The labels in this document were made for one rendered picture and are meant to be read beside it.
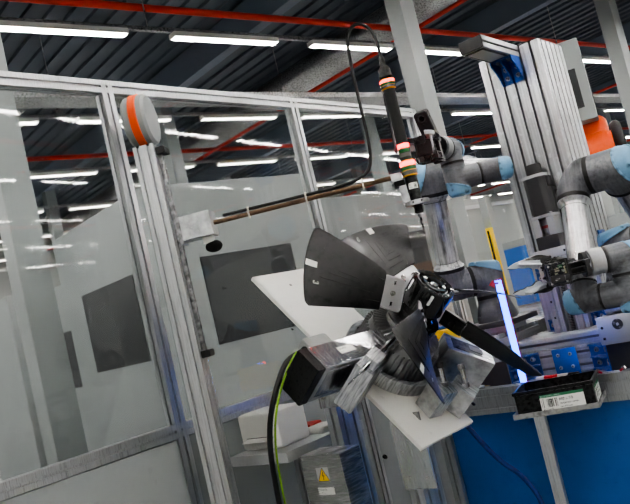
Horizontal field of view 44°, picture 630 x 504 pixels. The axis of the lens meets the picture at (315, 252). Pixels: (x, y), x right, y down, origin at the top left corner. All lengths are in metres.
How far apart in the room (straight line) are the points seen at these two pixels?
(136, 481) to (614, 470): 1.36
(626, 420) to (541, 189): 0.95
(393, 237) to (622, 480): 0.96
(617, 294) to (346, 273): 0.76
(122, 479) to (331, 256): 0.83
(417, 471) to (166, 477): 0.71
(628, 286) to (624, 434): 0.44
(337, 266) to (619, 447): 1.00
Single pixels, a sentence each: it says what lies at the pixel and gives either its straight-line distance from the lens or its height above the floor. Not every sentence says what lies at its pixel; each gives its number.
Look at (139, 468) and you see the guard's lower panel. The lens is 2.27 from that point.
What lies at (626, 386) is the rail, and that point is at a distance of 2.38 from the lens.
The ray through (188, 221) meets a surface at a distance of 2.23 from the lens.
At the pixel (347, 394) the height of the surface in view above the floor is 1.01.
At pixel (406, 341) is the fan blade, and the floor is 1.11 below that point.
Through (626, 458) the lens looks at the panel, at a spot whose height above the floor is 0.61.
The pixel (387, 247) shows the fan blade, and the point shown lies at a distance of 2.25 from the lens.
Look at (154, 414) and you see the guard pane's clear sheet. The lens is 2.32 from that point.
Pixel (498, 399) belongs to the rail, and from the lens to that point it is 2.55.
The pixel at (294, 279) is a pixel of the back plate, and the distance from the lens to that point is 2.34.
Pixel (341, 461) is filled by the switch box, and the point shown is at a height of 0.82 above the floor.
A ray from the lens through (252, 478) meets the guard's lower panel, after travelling 2.53.
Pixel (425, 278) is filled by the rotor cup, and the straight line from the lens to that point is 2.07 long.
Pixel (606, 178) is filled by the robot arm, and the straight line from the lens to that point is 2.43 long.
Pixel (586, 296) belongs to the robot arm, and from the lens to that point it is 2.30.
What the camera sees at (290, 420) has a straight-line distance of 2.36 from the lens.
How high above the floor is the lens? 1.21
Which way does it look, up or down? 5 degrees up
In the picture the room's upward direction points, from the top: 13 degrees counter-clockwise
